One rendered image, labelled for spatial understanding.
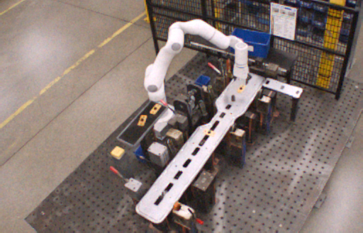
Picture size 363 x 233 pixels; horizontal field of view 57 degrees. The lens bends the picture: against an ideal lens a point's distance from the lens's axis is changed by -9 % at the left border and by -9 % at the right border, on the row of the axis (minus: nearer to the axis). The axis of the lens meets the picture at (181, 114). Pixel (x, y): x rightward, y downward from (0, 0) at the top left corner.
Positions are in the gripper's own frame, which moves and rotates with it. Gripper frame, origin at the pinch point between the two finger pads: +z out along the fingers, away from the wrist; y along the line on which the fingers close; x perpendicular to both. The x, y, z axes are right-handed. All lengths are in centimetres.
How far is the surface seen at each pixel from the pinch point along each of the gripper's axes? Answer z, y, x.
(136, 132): -8, -32, -78
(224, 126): 7.7, 6.3, -37.3
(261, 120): 23.8, 20.8, -7.9
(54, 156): 110, -173, -79
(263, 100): 3.2, 21.2, -8.0
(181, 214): 2, 19, -108
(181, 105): -7, -21, -45
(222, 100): 7.8, -6.2, -16.2
